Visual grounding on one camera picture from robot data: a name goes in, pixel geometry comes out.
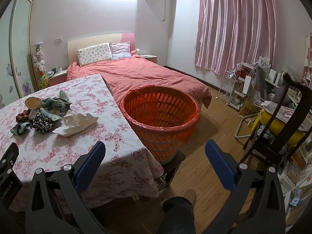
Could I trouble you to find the dark wooden chair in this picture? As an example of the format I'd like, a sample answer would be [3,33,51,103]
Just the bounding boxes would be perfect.
[240,73,312,171]

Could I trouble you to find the orange and white tube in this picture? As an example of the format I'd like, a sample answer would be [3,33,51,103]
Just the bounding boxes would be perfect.
[24,97,42,109]

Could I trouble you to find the hanging plush toys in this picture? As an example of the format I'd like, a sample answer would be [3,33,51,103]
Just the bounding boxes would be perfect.
[33,44,47,75]

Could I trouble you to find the pink striped curtain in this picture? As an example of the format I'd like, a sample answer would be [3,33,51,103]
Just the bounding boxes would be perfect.
[194,0,283,75]

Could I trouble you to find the grey sock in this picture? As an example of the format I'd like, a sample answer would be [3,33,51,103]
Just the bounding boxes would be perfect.
[40,97,66,114]

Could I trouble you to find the pink striped pillow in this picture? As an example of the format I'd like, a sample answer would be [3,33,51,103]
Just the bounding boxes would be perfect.
[110,41,132,60]

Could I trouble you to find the beige and pink headboard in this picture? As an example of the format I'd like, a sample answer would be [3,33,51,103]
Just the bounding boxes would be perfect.
[67,33,136,66]

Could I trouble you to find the nightstand with book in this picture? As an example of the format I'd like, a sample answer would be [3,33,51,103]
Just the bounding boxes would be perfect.
[140,54,159,65]

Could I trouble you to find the yellow cushion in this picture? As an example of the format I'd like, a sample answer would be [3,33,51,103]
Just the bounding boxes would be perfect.
[258,108,312,149]

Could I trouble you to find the white floral pillow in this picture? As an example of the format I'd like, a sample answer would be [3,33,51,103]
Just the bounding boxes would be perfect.
[77,43,114,67]

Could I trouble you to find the green sock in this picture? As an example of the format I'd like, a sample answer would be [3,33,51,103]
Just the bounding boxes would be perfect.
[58,90,72,110]

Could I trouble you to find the yellow green plush toy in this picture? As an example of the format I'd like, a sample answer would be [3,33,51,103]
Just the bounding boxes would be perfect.
[38,74,49,89]

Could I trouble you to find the white paper bag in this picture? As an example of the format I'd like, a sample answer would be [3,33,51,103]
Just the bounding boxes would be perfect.
[242,75,256,95]

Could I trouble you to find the white metal tube frame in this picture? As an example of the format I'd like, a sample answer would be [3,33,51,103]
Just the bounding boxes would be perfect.
[236,113,259,142]

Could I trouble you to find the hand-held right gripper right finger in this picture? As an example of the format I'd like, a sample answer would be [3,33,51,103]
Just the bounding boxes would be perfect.
[202,139,287,234]

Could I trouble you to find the white bookshelf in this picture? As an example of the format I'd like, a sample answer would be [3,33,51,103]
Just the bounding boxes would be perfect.
[302,33,312,83]

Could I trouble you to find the floral sliding door wardrobe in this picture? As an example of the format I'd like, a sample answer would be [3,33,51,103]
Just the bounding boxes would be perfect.
[0,0,35,109]

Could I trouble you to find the brown crumpled cloth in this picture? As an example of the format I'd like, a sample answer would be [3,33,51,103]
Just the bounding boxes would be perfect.
[16,109,33,123]

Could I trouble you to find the orange plastic laundry basket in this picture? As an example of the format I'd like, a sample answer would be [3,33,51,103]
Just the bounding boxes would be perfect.
[119,85,201,165]

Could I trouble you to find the brown paper bag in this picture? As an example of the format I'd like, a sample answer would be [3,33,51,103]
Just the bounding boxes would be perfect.
[238,97,261,120]

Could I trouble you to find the pink nightstand with mug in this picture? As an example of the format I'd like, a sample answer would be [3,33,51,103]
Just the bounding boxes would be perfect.
[47,69,68,87]

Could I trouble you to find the black stool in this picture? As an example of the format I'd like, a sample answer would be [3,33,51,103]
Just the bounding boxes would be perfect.
[156,149,187,191]

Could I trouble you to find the red duvet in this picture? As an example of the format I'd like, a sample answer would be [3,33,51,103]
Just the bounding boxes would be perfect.
[66,54,212,109]

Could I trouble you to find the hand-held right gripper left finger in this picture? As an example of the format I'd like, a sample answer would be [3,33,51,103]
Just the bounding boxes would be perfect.
[24,141,108,234]

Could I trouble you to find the white wire rack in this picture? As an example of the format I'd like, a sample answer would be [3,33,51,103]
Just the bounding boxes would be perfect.
[218,70,238,104]

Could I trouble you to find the pile of boxes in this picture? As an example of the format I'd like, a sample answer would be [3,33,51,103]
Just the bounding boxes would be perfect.
[278,136,312,227]

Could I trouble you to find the black white checkered cloth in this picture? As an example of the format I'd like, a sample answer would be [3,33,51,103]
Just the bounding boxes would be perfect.
[32,112,62,134]

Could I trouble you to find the brown slipper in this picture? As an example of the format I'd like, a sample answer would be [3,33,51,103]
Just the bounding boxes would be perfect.
[183,189,197,206]

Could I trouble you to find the person's leg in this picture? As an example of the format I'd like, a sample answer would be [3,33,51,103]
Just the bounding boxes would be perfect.
[156,198,197,234]

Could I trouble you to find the white shelf cart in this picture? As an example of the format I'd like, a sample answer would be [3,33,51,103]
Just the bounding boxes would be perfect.
[231,62,259,110]

